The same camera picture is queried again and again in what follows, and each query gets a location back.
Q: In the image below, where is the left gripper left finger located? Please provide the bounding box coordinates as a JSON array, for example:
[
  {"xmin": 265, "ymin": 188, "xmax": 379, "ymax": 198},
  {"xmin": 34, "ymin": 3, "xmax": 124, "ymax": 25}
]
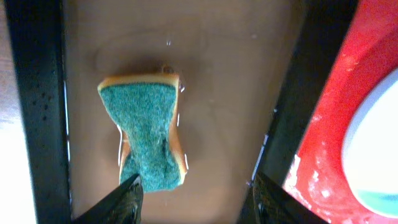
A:
[{"xmin": 73, "ymin": 174, "xmax": 144, "ymax": 224}]

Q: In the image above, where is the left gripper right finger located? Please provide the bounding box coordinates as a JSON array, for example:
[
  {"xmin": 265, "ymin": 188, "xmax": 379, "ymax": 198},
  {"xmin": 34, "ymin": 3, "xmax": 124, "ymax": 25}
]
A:
[{"xmin": 252, "ymin": 172, "xmax": 328, "ymax": 224}]

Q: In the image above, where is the pale blue plate top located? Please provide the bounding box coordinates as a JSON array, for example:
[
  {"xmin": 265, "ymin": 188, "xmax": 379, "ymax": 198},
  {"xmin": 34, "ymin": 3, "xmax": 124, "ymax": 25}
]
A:
[{"xmin": 341, "ymin": 70, "xmax": 397, "ymax": 218}]

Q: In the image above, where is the black rectangular tray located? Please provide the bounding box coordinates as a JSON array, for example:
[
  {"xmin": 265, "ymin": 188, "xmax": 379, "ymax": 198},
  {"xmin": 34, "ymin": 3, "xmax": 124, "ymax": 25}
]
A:
[{"xmin": 1, "ymin": 1, "xmax": 357, "ymax": 223}]

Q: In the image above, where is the green and yellow sponge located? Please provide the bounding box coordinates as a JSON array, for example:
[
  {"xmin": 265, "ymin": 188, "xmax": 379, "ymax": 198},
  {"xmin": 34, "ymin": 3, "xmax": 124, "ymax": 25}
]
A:
[{"xmin": 98, "ymin": 72, "xmax": 188, "ymax": 193}]

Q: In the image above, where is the red plastic tray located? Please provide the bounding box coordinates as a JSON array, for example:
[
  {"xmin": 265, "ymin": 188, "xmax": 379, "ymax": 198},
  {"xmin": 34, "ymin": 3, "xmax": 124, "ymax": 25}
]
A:
[{"xmin": 284, "ymin": 0, "xmax": 397, "ymax": 223}]

